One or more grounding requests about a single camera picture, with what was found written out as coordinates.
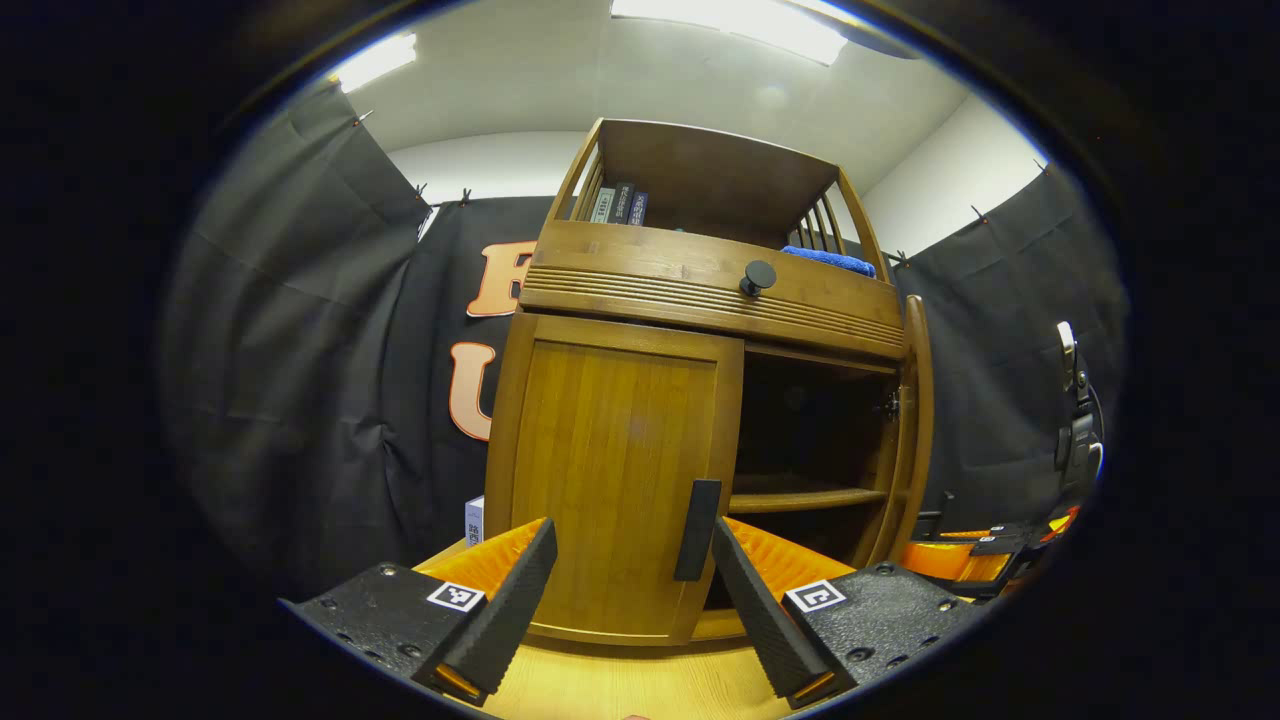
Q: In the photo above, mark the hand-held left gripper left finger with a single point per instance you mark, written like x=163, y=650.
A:
x=510, y=610

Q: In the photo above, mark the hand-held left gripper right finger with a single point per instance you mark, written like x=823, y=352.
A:
x=765, y=620

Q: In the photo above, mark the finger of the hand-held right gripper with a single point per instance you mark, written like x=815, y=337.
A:
x=950, y=562
x=1060, y=525

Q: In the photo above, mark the wooden double-door shoe cabinet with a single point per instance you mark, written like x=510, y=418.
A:
x=720, y=180

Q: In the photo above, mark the metal door hinge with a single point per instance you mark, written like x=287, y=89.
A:
x=890, y=405

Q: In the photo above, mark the small white box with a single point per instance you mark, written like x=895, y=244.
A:
x=475, y=520

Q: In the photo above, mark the wooden inner shelf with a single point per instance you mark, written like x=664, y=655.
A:
x=800, y=500

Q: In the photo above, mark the blue towel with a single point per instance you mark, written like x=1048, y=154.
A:
x=830, y=261

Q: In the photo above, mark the black round drawer knob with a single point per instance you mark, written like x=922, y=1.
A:
x=760, y=275

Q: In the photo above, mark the ribbed wooden drawer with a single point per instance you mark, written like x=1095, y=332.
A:
x=640, y=265

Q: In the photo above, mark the grey book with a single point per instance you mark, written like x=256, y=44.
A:
x=603, y=205

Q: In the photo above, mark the dark blue book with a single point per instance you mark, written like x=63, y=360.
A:
x=638, y=209

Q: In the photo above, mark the long ceiling light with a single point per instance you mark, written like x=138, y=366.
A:
x=375, y=62

